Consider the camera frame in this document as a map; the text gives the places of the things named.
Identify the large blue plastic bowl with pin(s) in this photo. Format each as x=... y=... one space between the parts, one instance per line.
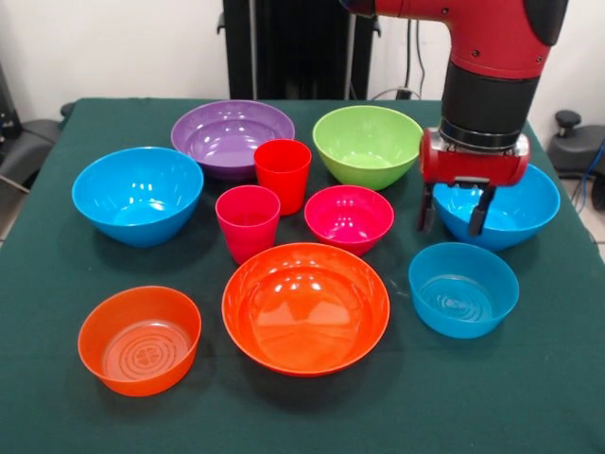
x=137 y=189
x=520 y=213

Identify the small blue flat-bottomed bowl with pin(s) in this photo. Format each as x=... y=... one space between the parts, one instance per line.
x=463 y=293

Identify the green plastic bowl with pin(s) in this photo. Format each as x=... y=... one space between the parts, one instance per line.
x=368 y=142

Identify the red plastic cup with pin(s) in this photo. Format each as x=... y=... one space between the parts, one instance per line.
x=283 y=175

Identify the pink plastic bowl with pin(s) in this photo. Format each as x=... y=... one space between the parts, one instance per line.
x=350 y=217

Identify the large orange plastic bowl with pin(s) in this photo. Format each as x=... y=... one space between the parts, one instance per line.
x=302 y=312

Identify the black stand base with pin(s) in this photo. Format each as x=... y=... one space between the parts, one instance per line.
x=28 y=146
x=574 y=151

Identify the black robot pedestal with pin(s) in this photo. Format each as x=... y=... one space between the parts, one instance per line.
x=293 y=47

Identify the pink plastic cup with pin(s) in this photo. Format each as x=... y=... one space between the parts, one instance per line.
x=246 y=227

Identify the dark green tablecloth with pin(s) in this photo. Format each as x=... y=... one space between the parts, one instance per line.
x=472 y=402

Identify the small orange flat-bottomed bowl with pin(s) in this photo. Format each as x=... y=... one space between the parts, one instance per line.
x=142 y=340

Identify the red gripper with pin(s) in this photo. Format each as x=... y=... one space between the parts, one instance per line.
x=472 y=165

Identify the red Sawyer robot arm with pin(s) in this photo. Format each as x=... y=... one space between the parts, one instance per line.
x=491 y=42

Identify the purple plastic bowl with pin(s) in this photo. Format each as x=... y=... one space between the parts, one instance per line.
x=212 y=142

